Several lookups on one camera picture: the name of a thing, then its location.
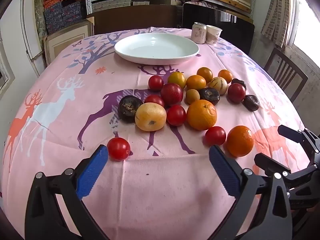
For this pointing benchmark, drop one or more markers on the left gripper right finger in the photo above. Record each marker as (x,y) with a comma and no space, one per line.
(272,219)

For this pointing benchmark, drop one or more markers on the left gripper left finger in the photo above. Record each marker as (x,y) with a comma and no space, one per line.
(43,217)

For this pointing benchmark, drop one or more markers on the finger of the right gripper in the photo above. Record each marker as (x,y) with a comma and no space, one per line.
(272,168)
(296,136)

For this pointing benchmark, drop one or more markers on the small orange mandarin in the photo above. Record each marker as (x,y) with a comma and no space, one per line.
(239,142)

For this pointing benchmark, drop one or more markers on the dark purple fruit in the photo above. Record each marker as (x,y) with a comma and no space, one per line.
(241,82)
(127,108)
(210,94)
(251,102)

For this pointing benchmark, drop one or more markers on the large orange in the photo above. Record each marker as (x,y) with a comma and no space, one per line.
(201,115)

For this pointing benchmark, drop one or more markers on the orange round fruit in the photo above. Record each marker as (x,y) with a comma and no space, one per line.
(225,74)
(206,73)

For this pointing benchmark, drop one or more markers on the striped pepino melon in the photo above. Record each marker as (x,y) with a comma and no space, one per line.
(220,84)

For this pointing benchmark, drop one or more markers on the small red cherry tomato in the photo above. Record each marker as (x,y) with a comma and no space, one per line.
(118,149)

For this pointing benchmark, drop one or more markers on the small tan longan fruit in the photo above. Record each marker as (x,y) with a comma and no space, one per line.
(191,95)

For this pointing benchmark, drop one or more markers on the yellow orange tomato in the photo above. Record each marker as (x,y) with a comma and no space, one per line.
(177,78)

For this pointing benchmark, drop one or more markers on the dark wooden chair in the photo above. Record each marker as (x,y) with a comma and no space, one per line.
(286,72)

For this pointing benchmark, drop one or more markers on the patterned curtain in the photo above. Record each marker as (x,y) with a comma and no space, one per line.
(281,22)

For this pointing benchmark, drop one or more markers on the pink deer tablecloth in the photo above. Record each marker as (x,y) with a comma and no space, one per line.
(166,188)

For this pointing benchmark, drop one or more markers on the black monitor screen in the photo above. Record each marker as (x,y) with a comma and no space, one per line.
(235,30)

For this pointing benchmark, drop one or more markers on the paper cup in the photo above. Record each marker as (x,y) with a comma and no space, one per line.
(213,34)

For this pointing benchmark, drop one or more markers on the pink drink can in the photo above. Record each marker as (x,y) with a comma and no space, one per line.
(198,33)

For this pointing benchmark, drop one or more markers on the white plate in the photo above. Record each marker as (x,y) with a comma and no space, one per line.
(156,49)

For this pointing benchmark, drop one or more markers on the framed picture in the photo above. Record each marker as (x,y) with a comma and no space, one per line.
(58,41)

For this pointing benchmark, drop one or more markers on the white board panel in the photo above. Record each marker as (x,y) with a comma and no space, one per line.
(31,39)

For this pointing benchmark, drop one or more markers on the dark wooden cabinet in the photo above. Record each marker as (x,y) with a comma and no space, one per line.
(137,17)

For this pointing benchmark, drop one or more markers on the window frame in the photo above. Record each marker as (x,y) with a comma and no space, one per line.
(7,75)

